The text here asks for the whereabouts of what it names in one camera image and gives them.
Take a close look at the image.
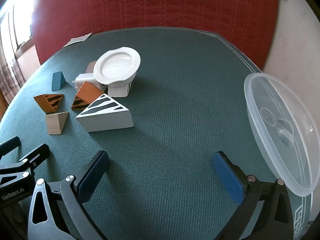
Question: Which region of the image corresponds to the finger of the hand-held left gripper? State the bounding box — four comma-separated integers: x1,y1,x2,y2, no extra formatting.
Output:
19,144,50,179
0,136,21,159

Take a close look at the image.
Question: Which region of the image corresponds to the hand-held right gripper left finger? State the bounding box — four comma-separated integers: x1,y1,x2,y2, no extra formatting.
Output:
27,150,110,240

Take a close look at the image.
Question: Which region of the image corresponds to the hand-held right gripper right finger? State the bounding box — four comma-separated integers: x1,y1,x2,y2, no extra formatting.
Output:
212,151,294,240

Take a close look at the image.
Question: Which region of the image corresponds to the plain wooden wedge block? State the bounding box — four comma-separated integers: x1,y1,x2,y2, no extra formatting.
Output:
45,112,69,135

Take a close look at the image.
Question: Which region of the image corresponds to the orange striped wedge block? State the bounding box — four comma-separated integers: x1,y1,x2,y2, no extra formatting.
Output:
34,94,65,113
71,81,105,111

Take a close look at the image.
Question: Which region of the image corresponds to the large white striped wedge block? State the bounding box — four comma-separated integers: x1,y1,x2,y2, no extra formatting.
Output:
76,94,134,132

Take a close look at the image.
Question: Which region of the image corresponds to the clear plastic bowl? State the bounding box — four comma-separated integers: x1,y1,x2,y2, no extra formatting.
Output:
244,72,320,197

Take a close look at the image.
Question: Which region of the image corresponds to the small white striped block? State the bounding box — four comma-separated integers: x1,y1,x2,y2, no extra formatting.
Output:
107,79,133,98

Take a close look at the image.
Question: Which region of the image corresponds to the white plug charger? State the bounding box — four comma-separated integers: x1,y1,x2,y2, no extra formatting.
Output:
72,73,104,91

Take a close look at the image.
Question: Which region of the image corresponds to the brown rectangular wooden block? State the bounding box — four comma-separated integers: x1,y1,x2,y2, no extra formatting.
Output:
86,61,98,75

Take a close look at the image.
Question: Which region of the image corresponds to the small white bowl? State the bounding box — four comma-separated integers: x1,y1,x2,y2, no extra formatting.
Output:
93,47,141,87

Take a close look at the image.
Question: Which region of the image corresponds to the patterned curtain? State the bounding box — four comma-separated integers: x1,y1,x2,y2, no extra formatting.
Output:
0,17,27,98

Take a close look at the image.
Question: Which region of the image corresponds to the blue flat block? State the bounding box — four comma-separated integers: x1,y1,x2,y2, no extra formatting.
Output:
52,71,67,91

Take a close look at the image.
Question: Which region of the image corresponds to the window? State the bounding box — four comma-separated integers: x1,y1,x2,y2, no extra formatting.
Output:
0,0,34,53

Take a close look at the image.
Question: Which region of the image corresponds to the white paper sachet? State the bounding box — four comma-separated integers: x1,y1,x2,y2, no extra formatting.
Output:
62,33,92,48

